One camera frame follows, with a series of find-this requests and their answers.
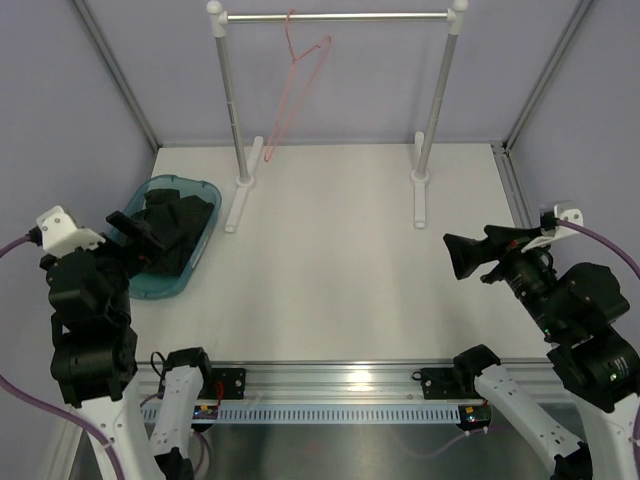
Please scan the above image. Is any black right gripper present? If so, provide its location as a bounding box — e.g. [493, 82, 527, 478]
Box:
[444, 224, 567, 338]

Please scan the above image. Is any black pinstriped shirt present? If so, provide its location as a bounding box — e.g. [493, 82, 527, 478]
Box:
[131, 189, 215, 277]

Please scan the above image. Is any pink wire hanger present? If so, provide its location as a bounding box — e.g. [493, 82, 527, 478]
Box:
[263, 9, 333, 163]

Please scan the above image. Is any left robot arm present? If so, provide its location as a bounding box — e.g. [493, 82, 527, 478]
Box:
[36, 206, 215, 479]

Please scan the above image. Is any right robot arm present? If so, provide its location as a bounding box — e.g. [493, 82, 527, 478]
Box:
[443, 225, 639, 479]

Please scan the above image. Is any teal plastic tray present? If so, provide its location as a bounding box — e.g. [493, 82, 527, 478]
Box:
[123, 175, 222, 300]

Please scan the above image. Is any white and silver clothes rack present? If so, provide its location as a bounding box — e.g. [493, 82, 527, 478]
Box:
[205, 0, 470, 234]

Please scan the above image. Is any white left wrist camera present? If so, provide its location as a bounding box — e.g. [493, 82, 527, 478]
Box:
[29, 205, 106, 258]

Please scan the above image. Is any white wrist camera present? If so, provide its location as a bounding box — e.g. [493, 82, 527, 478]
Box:
[522, 200, 584, 252]
[29, 205, 106, 258]

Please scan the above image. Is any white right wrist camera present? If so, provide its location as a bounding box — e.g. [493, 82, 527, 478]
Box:
[522, 200, 584, 252]

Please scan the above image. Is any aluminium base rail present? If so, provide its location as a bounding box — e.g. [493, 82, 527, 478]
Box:
[138, 361, 571, 406]

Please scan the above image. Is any white slotted cable duct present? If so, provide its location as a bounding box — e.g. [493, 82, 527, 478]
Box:
[139, 404, 462, 425]

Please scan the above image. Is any left aluminium frame post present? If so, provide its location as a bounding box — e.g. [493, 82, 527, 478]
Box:
[67, 0, 162, 154]

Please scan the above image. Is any aluminium frame post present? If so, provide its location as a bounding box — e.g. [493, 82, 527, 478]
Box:
[501, 0, 597, 154]
[67, 0, 162, 154]

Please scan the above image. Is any right aluminium frame post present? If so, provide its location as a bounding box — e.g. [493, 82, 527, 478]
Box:
[501, 0, 597, 154]

